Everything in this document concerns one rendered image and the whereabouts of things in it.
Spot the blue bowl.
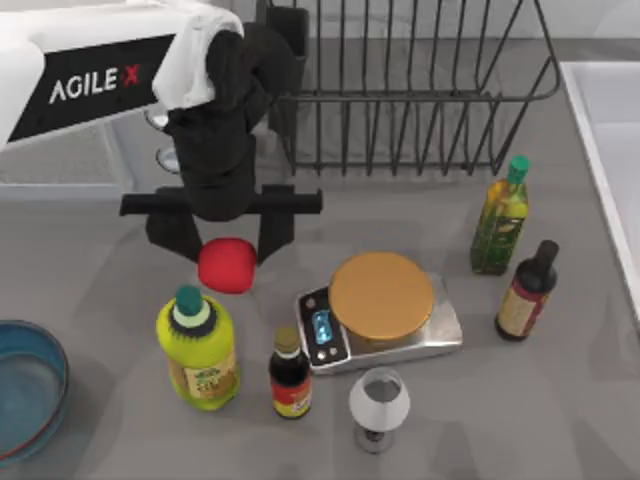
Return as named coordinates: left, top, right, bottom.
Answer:
left=0, top=319, right=71, bottom=464

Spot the white mesh rack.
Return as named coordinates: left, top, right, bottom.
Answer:
left=0, top=118, right=174, bottom=201

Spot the dark bottle red label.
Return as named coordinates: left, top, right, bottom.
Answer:
left=494, top=239, right=561, bottom=343

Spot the small dark sauce bottle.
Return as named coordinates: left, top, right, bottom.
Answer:
left=268, top=326, right=314, bottom=421

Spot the black wire dish rack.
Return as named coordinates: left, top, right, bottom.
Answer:
left=258, top=0, right=561, bottom=178

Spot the red apple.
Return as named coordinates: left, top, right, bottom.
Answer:
left=196, top=236, right=258, bottom=297

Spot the yellow-green oil bottle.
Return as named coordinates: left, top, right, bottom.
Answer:
left=155, top=283, right=241, bottom=413

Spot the clear glass base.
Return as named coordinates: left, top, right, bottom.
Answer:
left=155, top=146, right=184, bottom=174
left=143, top=106, right=172, bottom=132

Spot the silver kitchen scale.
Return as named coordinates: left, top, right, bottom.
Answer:
left=296, top=251, right=464, bottom=377

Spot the white sink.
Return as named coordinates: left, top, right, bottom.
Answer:
left=558, top=59, right=640, bottom=329

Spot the clear wine glass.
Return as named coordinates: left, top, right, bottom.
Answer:
left=348, top=368, right=412, bottom=454

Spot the olive oil bottle green cap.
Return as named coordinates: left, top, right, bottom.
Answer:
left=469, top=155, right=531, bottom=277

